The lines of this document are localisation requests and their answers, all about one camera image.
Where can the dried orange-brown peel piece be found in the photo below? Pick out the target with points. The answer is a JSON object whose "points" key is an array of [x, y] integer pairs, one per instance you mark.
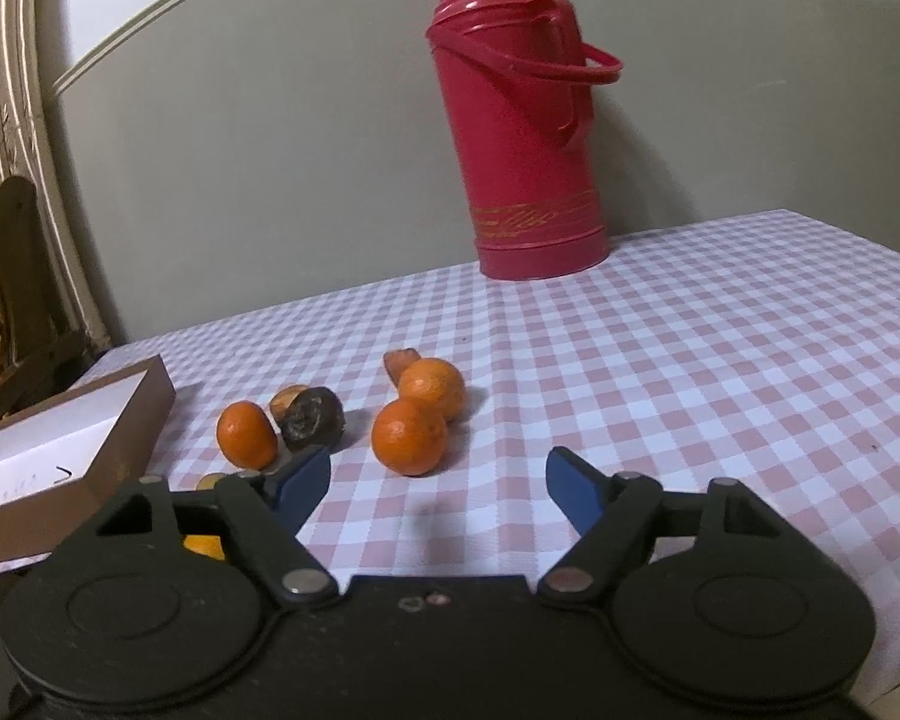
{"points": [[400, 361]]}

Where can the dark shrivelled round fruit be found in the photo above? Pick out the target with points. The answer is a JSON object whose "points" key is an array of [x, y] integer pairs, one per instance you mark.
{"points": [[313, 417]]}

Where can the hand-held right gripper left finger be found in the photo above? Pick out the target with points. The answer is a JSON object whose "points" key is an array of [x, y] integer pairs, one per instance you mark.
{"points": [[305, 481]]}

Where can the brown cardboard box white inside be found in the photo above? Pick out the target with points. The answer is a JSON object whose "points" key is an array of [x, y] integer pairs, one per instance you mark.
{"points": [[37, 450]]}

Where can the red thermos flask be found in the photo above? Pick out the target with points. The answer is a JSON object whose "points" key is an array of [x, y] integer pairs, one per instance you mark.
{"points": [[525, 165]]}

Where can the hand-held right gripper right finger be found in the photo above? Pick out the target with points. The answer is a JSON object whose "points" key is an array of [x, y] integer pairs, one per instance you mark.
{"points": [[570, 486]]}

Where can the orange mandarin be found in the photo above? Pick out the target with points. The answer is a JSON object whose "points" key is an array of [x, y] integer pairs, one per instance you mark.
{"points": [[436, 386], [206, 546], [409, 436], [247, 435]]}

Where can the pink checkered tablecloth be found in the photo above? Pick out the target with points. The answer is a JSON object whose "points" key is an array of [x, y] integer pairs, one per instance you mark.
{"points": [[682, 360]]}

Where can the dark wooden wicker chair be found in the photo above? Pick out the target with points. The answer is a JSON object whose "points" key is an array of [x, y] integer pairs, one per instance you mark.
{"points": [[22, 300]]}

